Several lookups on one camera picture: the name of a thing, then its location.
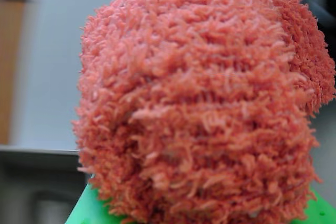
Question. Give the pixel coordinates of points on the fuzzy red cloth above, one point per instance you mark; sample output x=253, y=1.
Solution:
x=199, y=103

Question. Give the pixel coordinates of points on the dark grey box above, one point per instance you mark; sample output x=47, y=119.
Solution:
x=36, y=187

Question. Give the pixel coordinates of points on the wooden board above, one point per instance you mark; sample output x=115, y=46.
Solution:
x=10, y=64

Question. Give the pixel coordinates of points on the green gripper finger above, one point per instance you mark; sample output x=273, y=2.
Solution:
x=321, y=208
x=86, y=208

